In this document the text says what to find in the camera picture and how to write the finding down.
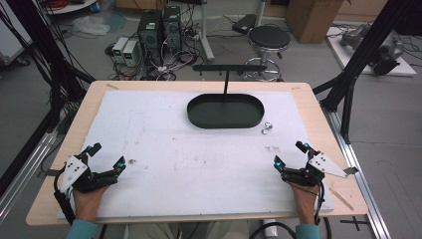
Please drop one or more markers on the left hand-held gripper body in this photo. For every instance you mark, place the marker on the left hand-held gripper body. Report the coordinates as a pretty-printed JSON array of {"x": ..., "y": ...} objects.
[{"x": 77, "y": 172}]

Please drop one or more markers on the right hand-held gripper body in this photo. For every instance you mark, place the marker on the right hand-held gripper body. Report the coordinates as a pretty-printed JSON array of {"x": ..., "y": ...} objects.
[{"x": 308, "y": 174}]

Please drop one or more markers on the person's right hand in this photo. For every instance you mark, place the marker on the person's right hand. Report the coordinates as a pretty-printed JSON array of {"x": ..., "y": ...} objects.
[{"x": 304, "y": 200}]

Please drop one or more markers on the person's left hand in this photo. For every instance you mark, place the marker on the person's left hand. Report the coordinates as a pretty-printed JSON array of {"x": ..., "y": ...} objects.
[{"x": 88, "y": 203}]

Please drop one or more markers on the small silver earring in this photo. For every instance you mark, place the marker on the small silver earring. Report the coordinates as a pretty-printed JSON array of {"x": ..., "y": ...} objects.
[{"x": 132, "y": 161}]

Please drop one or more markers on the silver earrings pair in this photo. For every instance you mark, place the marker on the silver earrings pair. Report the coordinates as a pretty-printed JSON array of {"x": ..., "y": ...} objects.
[{"x": 266, "y": 127}]

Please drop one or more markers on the thin wooden stick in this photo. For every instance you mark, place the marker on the thin wooden stick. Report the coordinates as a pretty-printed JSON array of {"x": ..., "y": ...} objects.
[{"x": 341, "y": 199}]

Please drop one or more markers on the black oval tray jewelry stand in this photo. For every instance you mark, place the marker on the black oval tray jewelry stand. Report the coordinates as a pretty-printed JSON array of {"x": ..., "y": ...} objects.
[{"x": 225, "y": 111}]

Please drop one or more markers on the white foam mat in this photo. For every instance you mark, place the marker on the white foam mat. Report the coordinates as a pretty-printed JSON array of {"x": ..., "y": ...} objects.
[{"x": 199, "y": 166}]

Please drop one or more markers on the person's legs beige pants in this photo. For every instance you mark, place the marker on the person's legs beige pants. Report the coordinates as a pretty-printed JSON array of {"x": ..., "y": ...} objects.
[{"x": 166, "y": 231}]

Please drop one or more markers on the white power supply unit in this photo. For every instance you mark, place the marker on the white power supply unit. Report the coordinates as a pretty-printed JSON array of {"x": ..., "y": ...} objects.
[
  {"x": 130, "y": 52},
  {"x": 119, "y": 49}
]

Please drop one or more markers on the black round stool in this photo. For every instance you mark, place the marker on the black round stool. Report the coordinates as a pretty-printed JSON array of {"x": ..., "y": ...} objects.
[{"x": 268, "y": 40}]

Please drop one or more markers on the white board with robot parts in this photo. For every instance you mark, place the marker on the white board with robot parts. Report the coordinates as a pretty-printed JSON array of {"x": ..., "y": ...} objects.
[{"x": 371, "y": 49}]

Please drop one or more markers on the clear plastic bag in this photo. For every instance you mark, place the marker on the clear plastic bag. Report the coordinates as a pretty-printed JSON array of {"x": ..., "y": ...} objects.
[{"x": 90, "y": 25}]

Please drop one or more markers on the brown cardboard box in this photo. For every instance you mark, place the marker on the brown cardboard box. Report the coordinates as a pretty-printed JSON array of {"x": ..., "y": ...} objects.
[{"x": 310, "y": 20}]

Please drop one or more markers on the black computer tower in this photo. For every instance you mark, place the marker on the black computer tower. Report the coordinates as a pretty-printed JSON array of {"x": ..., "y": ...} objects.
[
  {"x": 150, "y": 33},
  {"x": 172, "y": 28}
]

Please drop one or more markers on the black flat device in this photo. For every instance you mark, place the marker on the black flat device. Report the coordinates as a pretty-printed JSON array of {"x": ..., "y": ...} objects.
[{"x": 244, "y": 24}]

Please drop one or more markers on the white table leg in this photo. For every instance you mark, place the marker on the white table leg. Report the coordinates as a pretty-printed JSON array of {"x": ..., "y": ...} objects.
[{"x": 205, "y": 31}]

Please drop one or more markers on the aluminium rail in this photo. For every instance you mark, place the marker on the aluminium rail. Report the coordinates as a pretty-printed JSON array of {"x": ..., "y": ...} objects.
[
  {"x": 360, "y": 179},
  {"x": 23, "y": 172}
]

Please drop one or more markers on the black metal frame pole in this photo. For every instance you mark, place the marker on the black metal frame pole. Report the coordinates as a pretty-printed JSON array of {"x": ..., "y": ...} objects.
[
  {"x": 361, "y": 59},
  {"x": 43, "y": 49}
]

